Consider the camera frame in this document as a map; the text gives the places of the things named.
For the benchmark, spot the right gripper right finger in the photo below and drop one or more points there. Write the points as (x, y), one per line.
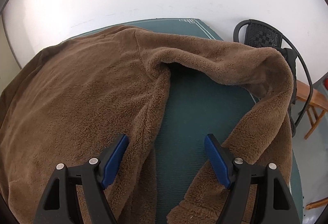
(273, 200)

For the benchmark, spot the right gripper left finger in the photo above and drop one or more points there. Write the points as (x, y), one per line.
(59, 202)

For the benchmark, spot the brown fleece garment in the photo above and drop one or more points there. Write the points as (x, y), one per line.
(72, 100)

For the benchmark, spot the wooden bench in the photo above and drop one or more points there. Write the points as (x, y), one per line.
(317, 107)

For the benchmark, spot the red ball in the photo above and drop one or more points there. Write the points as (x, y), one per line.
(326, 84)

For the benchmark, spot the black jacket on chair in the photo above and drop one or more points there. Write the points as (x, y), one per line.
(290, 57)

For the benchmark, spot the black metal chair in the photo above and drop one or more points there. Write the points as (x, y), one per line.
(260, 34)

